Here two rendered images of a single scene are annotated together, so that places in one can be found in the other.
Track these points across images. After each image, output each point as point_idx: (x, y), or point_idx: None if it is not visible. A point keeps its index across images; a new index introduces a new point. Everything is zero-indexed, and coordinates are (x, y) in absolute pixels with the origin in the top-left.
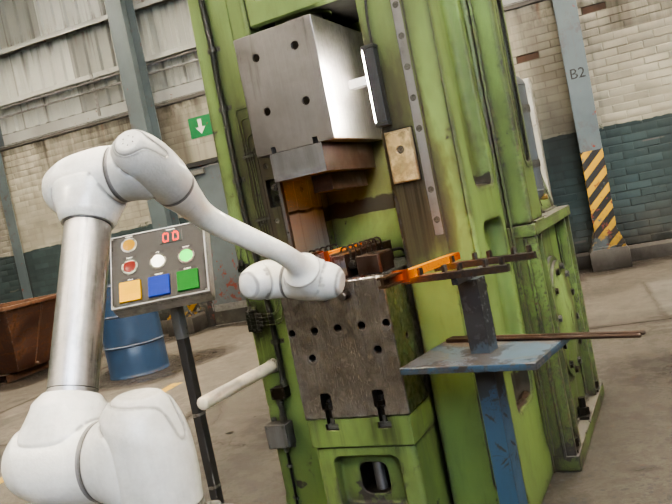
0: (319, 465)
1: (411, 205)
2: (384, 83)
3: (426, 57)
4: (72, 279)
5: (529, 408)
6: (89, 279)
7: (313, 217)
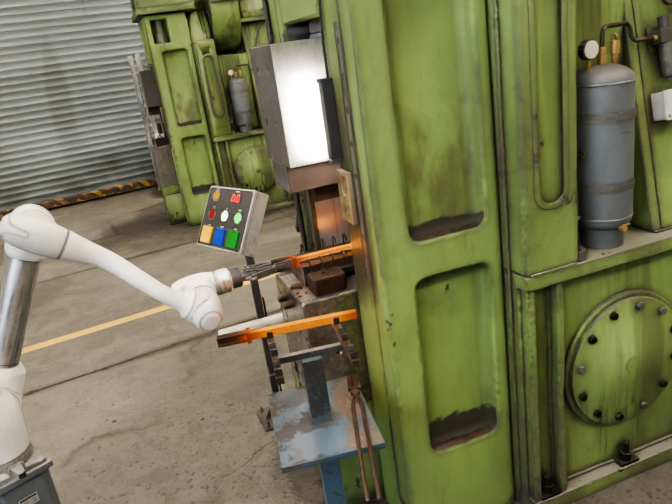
0: None
1: (355, 243)
2: (337, 119)
3: (356, 107)
4: (0, 297)
5: (471, 448)
6: (6, 300)
7: None
